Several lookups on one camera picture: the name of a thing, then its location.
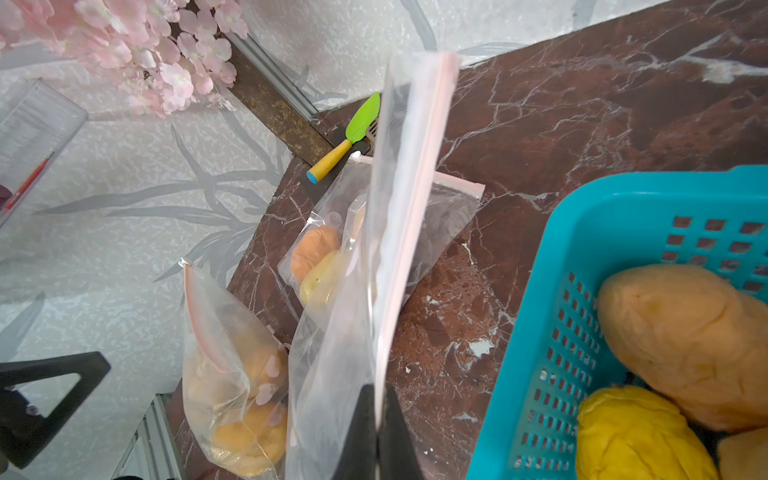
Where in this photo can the clear acrylic wall shelf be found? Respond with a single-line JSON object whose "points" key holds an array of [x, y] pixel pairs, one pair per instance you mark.
{"points": [[37, 123]]}

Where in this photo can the clear dotted zipper bag back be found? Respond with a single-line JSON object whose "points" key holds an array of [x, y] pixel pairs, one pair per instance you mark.
{"points": [[335, 353]]}

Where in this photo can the green toy shovel yellow handle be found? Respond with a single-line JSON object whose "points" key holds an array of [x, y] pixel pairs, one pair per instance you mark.
{"points": [[354, 133]]}

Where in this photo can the teal plastic basket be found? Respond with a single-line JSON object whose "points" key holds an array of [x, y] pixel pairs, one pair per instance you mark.
{"points": [[556, 355]]}

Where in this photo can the artificial pink blossom tree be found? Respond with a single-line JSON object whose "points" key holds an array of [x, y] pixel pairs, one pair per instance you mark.
{"points": [[164, 57]]}

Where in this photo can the beige slotted spatula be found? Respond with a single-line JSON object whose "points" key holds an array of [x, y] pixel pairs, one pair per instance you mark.
{"points": [[371, 132]]}

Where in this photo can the green potato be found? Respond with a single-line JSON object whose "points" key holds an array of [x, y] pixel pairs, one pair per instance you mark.
{"points": [[320, 282]]}

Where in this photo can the yellow orange potato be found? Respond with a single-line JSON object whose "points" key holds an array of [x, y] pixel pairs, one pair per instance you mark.
{"points": [[313, 247]]}

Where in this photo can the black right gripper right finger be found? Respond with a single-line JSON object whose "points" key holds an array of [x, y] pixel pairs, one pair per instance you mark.
{"points": [[397, 459]]}

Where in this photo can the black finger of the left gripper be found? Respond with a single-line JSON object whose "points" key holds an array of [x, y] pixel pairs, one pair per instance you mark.
{"points": [[39, 397]]}

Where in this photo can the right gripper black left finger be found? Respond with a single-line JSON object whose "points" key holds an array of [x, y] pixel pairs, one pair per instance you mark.
{"points": [[358, 460]]}

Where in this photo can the clear dotted zipper bag front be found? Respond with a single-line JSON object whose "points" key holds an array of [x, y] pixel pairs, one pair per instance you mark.
{"points": [[215, 387]]}

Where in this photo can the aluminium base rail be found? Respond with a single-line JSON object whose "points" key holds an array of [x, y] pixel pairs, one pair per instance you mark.
{"points": [[152, 452]]}

